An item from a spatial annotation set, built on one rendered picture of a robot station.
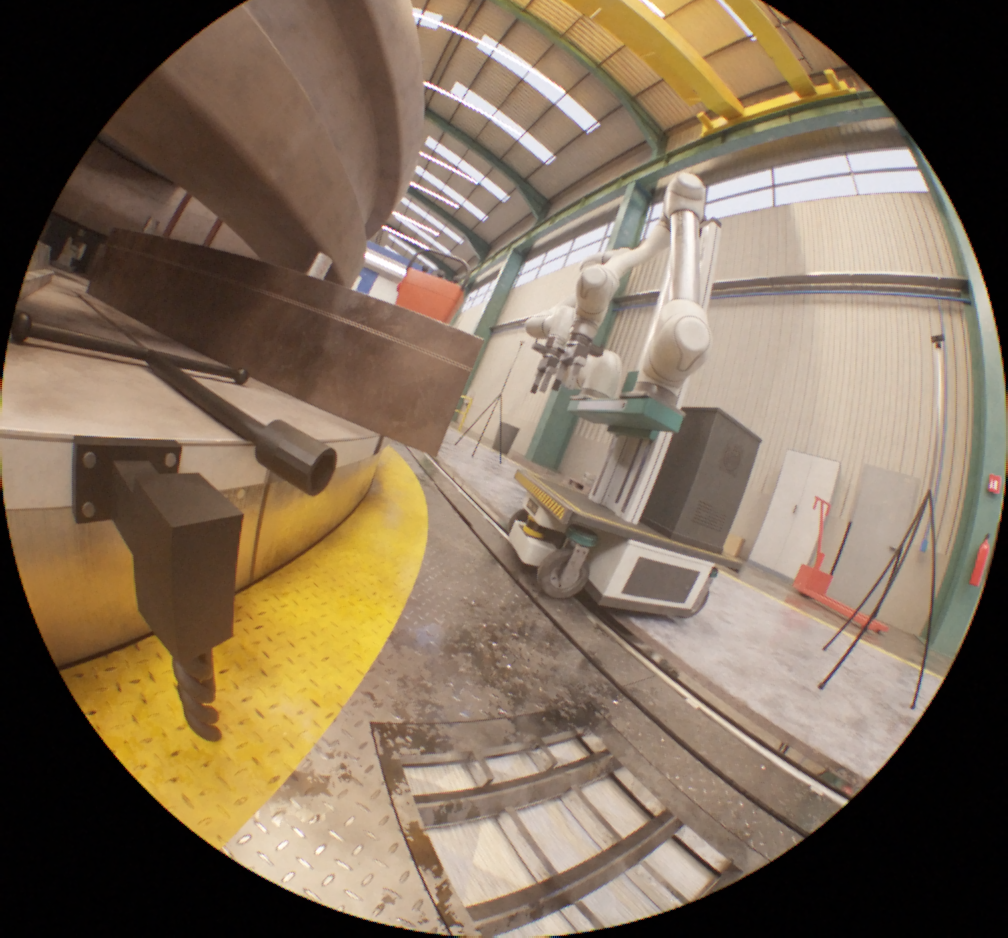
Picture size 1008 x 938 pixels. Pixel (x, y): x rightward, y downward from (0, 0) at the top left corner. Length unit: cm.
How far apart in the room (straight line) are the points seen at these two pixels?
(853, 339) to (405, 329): 730
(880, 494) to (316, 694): 647
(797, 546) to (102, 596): 607
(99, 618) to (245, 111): 102
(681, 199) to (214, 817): 165
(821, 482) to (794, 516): 68
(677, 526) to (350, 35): 214
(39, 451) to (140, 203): 509
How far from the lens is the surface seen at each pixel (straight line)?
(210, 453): 47
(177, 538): 25
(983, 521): 567
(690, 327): 95
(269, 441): 44
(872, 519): 633
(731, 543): 617
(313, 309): 114
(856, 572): 627
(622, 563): 112
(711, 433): 133
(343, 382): 105
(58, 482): 41
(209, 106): 100
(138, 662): 58
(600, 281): 101
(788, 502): 596
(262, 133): 108
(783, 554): 588
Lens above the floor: 45
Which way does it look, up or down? level
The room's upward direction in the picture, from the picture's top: 22 degrees clockwise
